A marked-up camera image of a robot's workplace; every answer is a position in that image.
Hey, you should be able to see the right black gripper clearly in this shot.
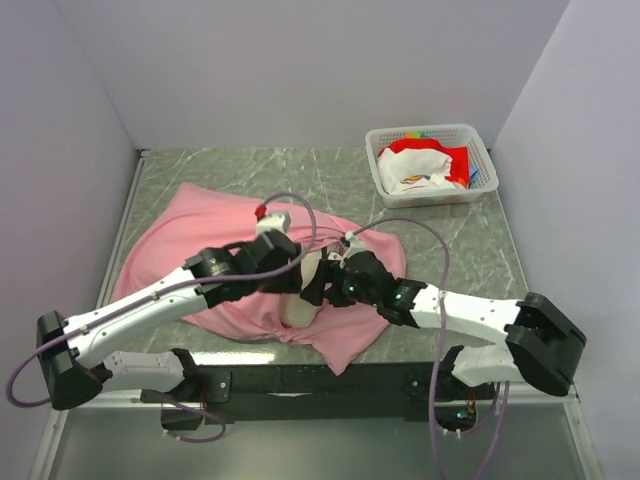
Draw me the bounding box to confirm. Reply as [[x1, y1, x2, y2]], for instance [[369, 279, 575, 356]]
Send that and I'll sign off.
[[300, 259, 380, 308]]

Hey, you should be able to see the cream pillow with bear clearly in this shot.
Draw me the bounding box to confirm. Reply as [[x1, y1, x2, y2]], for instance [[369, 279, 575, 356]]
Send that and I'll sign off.
[[280, 242, 341, 328]]

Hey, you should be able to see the pink pillowcase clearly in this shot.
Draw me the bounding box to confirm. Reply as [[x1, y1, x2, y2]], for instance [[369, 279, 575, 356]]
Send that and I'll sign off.
[[111, 183, 389, 375]]

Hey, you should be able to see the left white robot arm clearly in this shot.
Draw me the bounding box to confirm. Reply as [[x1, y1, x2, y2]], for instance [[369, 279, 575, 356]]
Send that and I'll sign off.
[[37, 230, 301, 411]]

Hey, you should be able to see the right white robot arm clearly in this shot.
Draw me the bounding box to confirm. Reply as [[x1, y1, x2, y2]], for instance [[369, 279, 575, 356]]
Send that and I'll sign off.
[[300, 251, 587, 399]]

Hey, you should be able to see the white and red cloth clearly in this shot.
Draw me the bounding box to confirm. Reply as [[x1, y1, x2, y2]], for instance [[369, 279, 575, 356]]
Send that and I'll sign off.
[[376, 137, 471, 195]]

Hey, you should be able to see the colourful cloth in basket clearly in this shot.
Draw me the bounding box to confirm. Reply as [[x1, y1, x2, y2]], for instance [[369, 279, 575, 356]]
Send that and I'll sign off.
[[405, 132, 479, 188]]

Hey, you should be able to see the white plastic basket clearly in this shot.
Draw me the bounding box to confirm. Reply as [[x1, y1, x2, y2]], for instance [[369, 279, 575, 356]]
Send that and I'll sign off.
[[365, 124, 499, 208]]

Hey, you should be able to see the black base beam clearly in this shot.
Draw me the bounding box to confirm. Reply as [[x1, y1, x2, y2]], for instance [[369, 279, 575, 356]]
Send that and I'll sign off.
[[139, 362, 501, 434]]

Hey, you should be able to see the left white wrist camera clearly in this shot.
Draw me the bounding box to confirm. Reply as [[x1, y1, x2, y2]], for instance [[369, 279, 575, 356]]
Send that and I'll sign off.
[[255, 205, 291, 236]]

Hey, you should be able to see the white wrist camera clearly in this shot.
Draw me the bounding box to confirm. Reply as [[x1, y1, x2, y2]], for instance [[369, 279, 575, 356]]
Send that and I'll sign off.
[[255, 205, 291, 236], [340, 231, 367, 260]]

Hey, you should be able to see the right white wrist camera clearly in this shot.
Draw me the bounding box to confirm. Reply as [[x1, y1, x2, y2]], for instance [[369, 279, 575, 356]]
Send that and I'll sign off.
[[340, 231, 367, 260]]

